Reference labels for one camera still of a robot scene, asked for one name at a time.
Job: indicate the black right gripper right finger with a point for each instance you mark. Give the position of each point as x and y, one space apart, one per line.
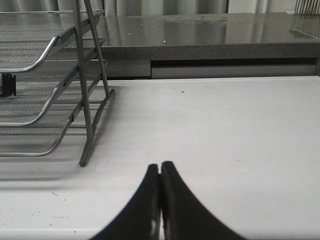
184 216

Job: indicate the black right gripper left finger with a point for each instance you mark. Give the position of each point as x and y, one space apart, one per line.
140 218

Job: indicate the silver mesh tray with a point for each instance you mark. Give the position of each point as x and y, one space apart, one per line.
91 62
32 140
28 38

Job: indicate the silver bottom mesh tray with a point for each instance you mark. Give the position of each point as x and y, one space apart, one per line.
32 140

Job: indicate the grey stone counter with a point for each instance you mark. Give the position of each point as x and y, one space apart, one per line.
211 45

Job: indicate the silver top mesh tray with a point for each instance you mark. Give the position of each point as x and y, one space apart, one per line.
28 38

